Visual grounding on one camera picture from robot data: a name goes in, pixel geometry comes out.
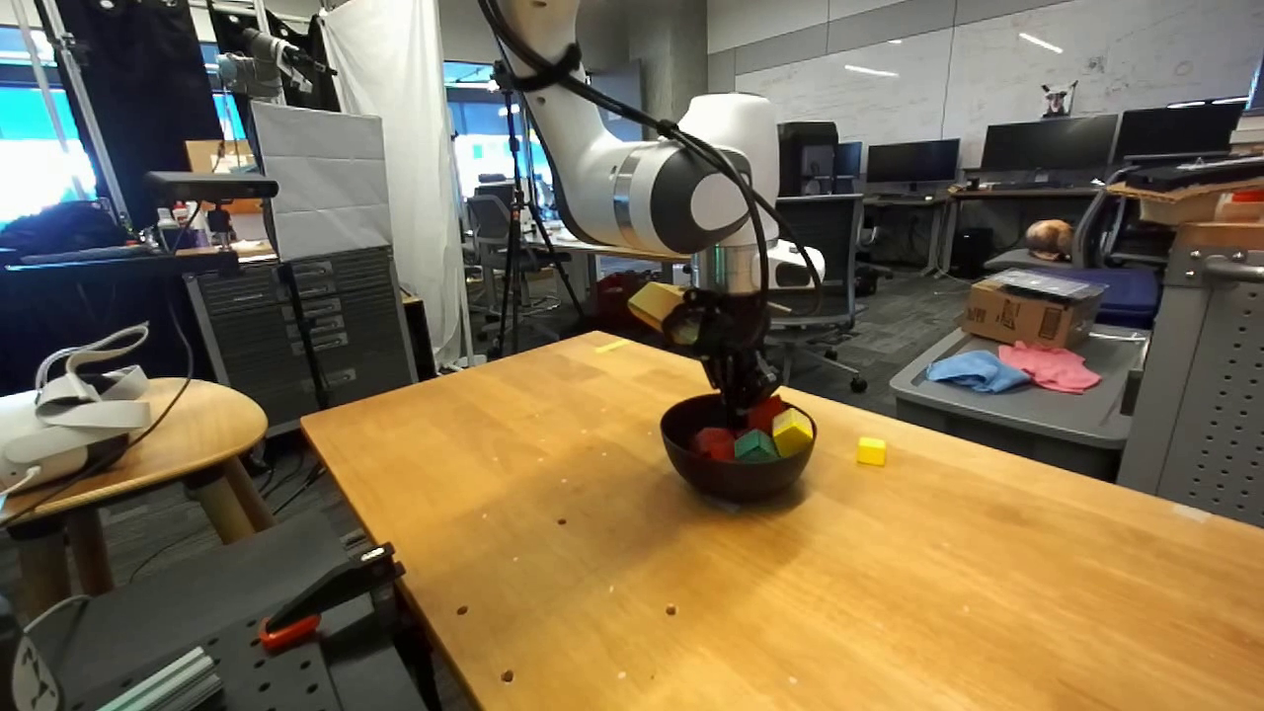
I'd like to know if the black mesh office chair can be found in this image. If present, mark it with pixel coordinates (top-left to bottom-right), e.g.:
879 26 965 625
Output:
766 188 871 400

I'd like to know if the red bin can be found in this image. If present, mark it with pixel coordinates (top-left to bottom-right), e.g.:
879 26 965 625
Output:
587 270 664 333

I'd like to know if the dark perforated mounting plate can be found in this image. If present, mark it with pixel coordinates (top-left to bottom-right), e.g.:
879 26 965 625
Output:
0 506 446 711

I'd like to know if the brown rounded object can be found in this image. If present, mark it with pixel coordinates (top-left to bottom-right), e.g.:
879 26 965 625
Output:
1024 213 1078 262

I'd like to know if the blue storage bin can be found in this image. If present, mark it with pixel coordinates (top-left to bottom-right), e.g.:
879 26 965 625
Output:
1058 258 1170 333

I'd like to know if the small cardboard box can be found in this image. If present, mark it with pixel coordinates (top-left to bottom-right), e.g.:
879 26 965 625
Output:
180 134 260 178

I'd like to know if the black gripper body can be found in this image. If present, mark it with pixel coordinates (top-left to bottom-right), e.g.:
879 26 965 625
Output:
666 283 782 388

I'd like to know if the white VR headset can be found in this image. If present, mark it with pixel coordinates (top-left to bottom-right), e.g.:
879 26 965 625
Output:
0 319 155 502

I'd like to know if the black fabric panel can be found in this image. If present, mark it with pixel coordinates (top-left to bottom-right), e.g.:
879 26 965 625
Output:
56 0 201 234

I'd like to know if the orange handled clamp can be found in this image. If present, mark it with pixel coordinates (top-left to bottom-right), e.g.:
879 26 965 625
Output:
254 540 406 658

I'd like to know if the large black screen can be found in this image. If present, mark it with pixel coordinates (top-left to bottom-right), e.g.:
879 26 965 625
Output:
775 120 839 196

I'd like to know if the black bowl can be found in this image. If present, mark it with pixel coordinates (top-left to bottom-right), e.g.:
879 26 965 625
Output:
656 390 821 506

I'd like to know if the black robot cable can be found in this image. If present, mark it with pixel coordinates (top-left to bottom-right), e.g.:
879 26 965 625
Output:
475 0 795 302

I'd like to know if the blue cloth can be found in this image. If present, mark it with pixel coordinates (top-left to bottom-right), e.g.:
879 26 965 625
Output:
925 344 1033 400

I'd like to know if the round wooden side table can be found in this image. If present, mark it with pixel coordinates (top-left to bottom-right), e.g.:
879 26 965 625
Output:
0 375 271 628

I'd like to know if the black shelf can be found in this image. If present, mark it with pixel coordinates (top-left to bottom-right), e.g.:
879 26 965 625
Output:
142 170 284 205

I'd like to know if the black computer monitor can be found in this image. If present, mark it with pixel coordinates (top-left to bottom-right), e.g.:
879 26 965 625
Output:
978 115 1120 182
1112 97 1249 170
862 134 965 188

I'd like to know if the aluminium extrusion rail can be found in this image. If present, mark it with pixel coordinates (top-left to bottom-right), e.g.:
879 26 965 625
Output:
93 644 223 711

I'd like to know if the pink cloth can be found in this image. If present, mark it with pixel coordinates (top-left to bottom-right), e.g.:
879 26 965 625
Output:
996 337 1104 400

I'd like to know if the grey office chair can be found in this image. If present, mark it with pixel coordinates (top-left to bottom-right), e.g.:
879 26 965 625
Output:
1069 165 1142 274

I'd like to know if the white foam board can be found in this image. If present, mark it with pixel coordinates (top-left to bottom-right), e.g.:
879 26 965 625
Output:
248 103 389 265

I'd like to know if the grey flat pad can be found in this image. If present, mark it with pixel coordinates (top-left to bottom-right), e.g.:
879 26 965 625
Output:
983 265 1111 309

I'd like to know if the small grey side table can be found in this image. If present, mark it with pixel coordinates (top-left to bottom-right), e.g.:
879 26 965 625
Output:
887 324 1154 487

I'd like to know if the brown cardboard box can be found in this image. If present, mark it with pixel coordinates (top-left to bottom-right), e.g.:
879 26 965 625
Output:
965 270 1111 353

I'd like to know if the dark grey filing cabinet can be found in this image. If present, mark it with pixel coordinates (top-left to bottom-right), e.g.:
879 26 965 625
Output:
180 240 422 427

